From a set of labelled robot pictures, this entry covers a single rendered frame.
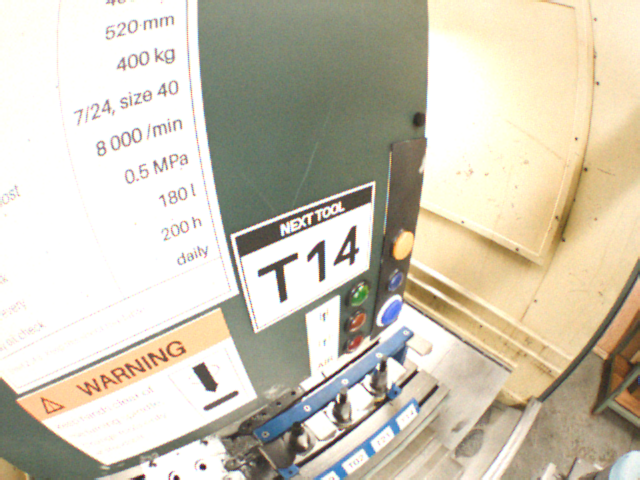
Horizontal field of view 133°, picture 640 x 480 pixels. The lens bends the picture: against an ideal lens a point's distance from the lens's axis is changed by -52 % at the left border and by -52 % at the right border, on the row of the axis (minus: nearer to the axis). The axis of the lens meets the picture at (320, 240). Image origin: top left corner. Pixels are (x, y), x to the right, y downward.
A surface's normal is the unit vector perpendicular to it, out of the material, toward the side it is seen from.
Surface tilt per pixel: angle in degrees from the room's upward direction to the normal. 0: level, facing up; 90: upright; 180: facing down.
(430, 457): 8
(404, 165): 90
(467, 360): 24
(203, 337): 90
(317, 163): 90
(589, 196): 90
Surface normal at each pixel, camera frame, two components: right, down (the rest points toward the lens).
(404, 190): 0.63, 0.41
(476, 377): -0.34, -0.62
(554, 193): -0.78, 0.36
